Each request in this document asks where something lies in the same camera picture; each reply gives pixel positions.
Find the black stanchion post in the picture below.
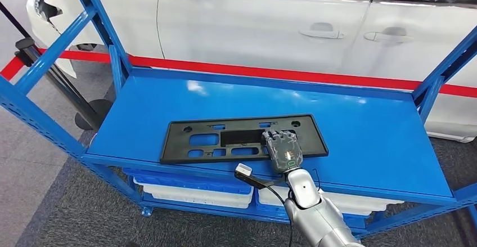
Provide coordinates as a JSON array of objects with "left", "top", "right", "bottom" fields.
[{"left": 15, "top": 37, "right": 114, "bottom": 131}]

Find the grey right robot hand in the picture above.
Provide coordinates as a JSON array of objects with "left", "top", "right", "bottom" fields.
[{"left": 262, "top": 129, "right": 304, "bottom": 174}]

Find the black barrier strap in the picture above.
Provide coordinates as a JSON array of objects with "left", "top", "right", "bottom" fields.
[{"left": 0, "top": 1, "right": 32, "bottom": 41}]

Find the black plastic plate part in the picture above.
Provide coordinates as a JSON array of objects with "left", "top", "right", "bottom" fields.
[{"left": 160, "top": 114, "right": 330, "bottom": 165}]

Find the blue plastic crate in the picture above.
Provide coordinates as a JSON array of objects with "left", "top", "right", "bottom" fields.
[
  {"left": 123, "top": 168, "right": 253, "bottom": 196},
  {"left": 254, "top": 191, "right": 368, "bottom": 235}
]

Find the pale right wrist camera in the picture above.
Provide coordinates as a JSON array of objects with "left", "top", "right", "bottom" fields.
[{"left": 233, "top": 163, "right": 286, "bottom": 191}]

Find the white car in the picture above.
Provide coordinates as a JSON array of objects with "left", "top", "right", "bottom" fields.
[{"left": 26, "top": 0, "right": 477, "bottom": 143}]

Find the red barrier belt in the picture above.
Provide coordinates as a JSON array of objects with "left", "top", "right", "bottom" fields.
[
  {"left": 37, "top": 48, "right": 477, "bottom": 99},
  {"left": 0, "top": 56, "right": 26, "bottom": 81}
]

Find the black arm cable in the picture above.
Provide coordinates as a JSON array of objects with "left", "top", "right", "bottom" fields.
[{"left": 265, "top": 185, "right": 295, "bottom": 247}]

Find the blue metal shelf rack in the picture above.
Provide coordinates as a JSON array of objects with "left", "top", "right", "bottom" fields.
[{"left": 0, "top": 0, "right": 477, "bottom": 239}]

